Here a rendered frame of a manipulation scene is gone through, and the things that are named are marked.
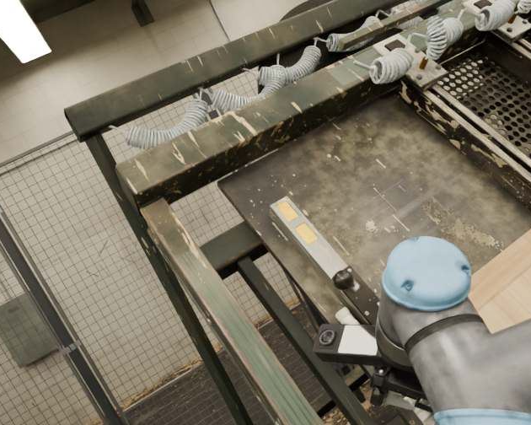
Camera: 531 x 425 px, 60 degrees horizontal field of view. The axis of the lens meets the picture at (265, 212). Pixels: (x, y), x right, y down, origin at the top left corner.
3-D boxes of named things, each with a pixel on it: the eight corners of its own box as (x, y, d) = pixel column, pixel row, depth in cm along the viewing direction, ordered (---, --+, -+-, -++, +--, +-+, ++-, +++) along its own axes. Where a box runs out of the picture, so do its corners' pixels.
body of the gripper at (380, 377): (431, 416, 58) (449, 383, 49) (364, 394, 61) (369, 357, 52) (440, 362, 62) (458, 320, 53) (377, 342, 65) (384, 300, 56)
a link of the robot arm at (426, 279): (410, 318, 38) (372, 239, 43) (396, 368, 46) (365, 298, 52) (499, 293, 38) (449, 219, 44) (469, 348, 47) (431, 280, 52)
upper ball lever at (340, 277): (353, 298, 94) (340, 293, 82) (341, 284, 96) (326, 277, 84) (367, 287, 94) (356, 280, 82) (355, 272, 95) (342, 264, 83)
